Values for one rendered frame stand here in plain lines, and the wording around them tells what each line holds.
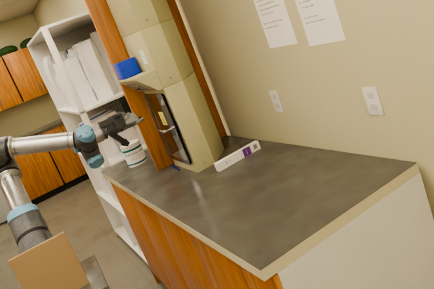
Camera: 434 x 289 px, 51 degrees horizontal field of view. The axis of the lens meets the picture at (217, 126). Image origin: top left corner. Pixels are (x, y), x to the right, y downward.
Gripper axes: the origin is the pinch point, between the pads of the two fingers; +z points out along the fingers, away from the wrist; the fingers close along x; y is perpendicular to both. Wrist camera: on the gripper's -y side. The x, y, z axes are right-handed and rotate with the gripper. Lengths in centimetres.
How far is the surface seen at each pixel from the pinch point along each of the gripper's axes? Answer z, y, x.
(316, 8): 58, 23, -79
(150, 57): 15.4, 26.5, -4.8
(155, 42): 20.7, 32.1, -4.9
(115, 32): 15, 44, 32
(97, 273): -52, -37, -50
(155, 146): 10.5, -23.3, 32.2
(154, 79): 12.5, 15.9, -4.8
